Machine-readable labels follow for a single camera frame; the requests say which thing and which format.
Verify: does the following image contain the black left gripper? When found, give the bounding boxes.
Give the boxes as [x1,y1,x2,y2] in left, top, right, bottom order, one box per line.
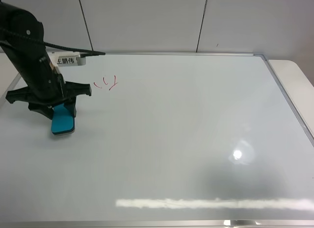
[6,56,92,120]

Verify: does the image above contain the teal felt whiteboard eraser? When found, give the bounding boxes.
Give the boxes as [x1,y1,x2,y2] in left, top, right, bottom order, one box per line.
[51,104,75,136]

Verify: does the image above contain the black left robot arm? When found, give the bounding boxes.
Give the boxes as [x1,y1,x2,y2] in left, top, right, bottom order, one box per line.
[0,2,91,119]

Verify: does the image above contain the white aluminium-framed whiteboard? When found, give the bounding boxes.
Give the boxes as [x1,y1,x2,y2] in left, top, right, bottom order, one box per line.
[0,54,314,228]

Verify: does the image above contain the white labelled wrist camera box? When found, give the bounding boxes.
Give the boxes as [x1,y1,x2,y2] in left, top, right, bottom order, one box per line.
[48,51,86,73]

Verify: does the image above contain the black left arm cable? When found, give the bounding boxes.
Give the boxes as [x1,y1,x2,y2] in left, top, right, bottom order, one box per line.
[0,25,106,58]

